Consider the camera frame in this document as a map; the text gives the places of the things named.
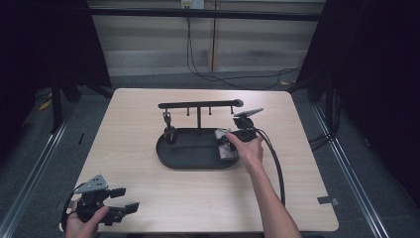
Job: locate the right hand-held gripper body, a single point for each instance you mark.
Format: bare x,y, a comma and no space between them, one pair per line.
246,127

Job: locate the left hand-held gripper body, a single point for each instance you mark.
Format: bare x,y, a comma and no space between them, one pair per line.
92,201

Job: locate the metal floor rail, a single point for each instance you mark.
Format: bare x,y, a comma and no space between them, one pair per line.
350,172
36,165

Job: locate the person's right hand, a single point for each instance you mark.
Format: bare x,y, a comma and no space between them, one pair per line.
249,153

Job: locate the grey tape strip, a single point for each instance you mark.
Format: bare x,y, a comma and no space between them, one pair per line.
328,200

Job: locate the dark curtain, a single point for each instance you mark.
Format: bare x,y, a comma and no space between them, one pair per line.
46,49
376,82

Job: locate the black metal stand leg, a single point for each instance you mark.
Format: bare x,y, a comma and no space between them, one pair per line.
56,105

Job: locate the white wall outlet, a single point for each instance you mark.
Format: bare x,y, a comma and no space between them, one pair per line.
192,3

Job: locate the person's left hand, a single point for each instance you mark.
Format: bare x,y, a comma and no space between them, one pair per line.
82,228

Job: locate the black car key fob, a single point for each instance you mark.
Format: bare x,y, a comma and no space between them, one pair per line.
169,130

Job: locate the black key stand with tray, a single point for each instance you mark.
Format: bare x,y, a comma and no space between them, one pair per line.
198,148

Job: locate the grey patterned key pouch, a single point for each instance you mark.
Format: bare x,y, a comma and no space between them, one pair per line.
226,155

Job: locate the yellow floor tape piece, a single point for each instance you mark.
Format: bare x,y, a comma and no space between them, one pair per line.
45,104

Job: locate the black horizontal metal bar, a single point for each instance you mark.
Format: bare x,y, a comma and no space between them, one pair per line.
204,14

